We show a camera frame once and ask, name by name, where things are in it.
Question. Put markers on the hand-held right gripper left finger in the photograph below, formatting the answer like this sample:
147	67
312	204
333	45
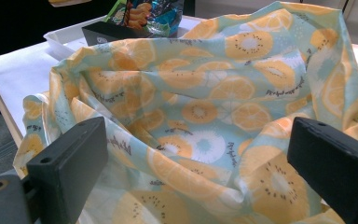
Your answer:
71	161

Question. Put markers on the fruit print fabric bag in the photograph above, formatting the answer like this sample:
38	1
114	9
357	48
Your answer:
199	93

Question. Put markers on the blue chips bag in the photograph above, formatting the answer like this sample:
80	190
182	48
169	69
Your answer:
164	15

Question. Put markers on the white plastic tray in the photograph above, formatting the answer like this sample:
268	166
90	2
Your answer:
65	37

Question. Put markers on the green box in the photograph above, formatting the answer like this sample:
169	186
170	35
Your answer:
116	15

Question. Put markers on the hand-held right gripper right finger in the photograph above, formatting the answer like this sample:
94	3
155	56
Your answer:
338	161

